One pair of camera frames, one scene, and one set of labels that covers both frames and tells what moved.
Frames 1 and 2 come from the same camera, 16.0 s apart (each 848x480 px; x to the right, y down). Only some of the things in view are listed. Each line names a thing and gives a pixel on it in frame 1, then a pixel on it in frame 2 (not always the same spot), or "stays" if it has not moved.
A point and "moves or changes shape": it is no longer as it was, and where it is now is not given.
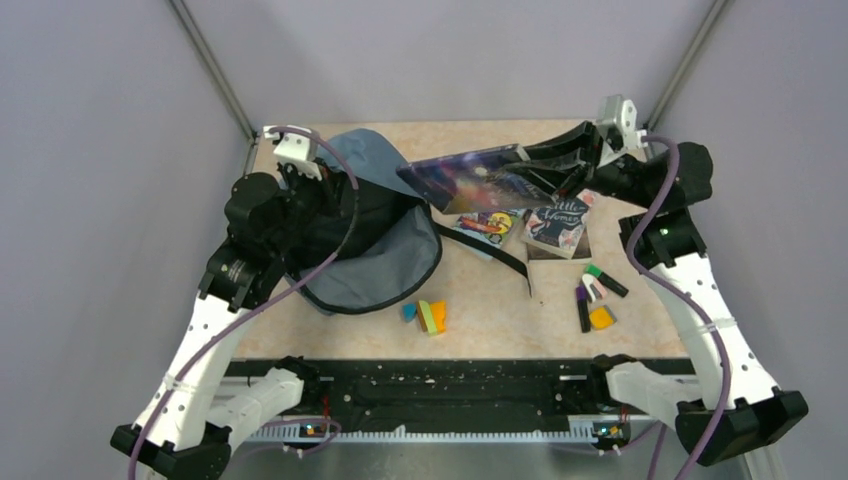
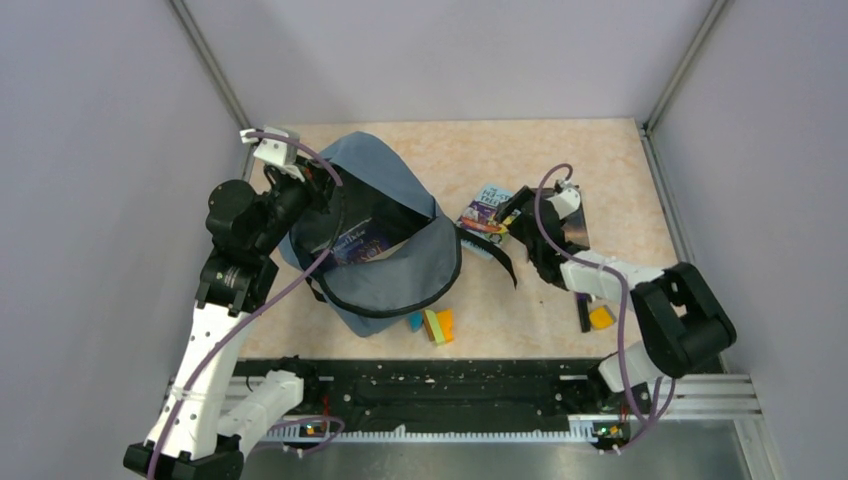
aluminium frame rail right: x=717 y=12 stays
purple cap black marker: x=582 y=302 stays
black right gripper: x=562 y=175 to x=514 y=204
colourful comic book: x=492 y=226 stays
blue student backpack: x=396 y=246 moves or changes shape
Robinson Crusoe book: x=479 y=180 to x=357 y=245
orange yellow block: x=602 y=318 stays
